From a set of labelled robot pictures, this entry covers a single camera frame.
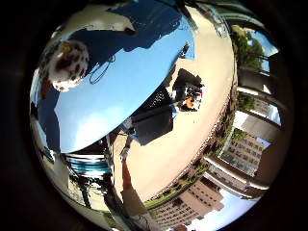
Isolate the beige building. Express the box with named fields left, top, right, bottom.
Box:
left=146, top=178, right=226, bottom=231

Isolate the spotted white plush toy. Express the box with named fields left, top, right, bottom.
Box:
left=38, top=38, right=91, bottom=93

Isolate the person's leg in beige trousers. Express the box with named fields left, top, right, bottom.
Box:
left=119, top=159, right=162, bottom=231

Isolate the green tree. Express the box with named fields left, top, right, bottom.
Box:
left=230, top=24, right=267, bottom=70

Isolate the black box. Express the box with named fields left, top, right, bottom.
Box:
left=130, top=105, right=176, bottom=146

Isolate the grey windowed building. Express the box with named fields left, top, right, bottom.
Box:
left=218, top=127, right=268, bottom=177

